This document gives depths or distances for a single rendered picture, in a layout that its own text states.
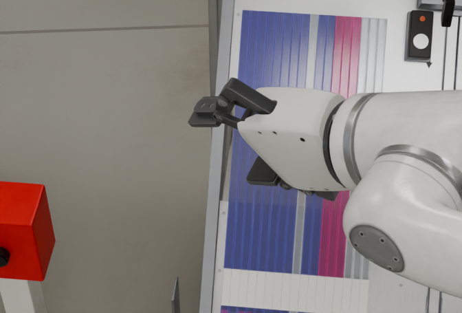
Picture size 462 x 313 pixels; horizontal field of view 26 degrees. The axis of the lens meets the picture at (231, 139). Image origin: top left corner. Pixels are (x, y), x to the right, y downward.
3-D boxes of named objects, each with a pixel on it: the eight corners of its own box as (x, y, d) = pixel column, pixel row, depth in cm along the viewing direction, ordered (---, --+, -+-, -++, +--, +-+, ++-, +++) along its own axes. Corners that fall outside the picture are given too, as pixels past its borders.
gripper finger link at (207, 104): (256, 99, 89) (206, 101, 94) (235, 76, 87) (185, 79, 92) (240, 128, 88) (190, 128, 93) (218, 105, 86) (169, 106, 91)
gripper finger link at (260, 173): (325, 175, 96) (276, 173, 100) (307, 155, 94) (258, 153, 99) (311, 202, 94) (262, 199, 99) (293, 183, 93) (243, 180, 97)
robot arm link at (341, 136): (431, 136, 86) (403, 136, 88) (379, 71, 81) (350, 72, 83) (394, 218, 82) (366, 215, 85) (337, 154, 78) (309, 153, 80)
